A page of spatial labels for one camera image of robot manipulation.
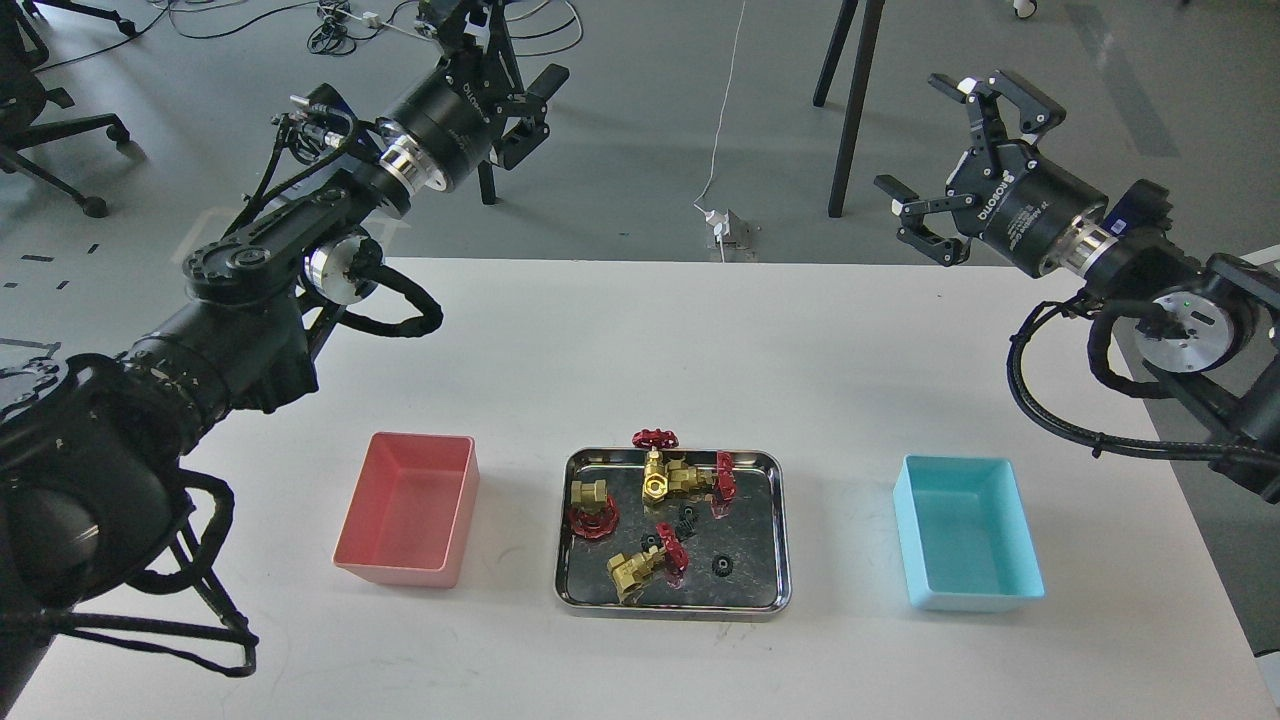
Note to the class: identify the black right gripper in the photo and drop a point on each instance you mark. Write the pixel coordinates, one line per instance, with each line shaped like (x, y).
(1024, 203)

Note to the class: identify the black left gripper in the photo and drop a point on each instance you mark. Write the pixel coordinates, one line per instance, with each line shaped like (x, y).
(439, 130)

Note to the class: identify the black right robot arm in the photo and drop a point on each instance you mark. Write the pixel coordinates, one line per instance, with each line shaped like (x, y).
(1160, 319)

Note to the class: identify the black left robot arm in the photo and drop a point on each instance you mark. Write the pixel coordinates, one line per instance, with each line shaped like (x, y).
(106, 537)

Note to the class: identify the light blue plastic box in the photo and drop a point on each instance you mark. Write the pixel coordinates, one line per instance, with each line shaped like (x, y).
(965, 541)

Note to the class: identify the pink plastic box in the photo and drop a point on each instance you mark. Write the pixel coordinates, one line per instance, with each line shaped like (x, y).
(408, 519)

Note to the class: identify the white power adapter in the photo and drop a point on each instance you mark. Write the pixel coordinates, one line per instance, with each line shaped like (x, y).
(729, 231)

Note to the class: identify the shiny metal tray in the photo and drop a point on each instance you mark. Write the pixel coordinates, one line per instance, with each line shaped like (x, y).
(751, 530)

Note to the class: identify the brass valve side red handle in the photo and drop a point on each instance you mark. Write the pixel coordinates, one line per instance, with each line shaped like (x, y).
(685, 479)

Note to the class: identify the brass valve top red handle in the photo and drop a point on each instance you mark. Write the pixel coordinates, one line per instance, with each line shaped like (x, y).
(655, 474)

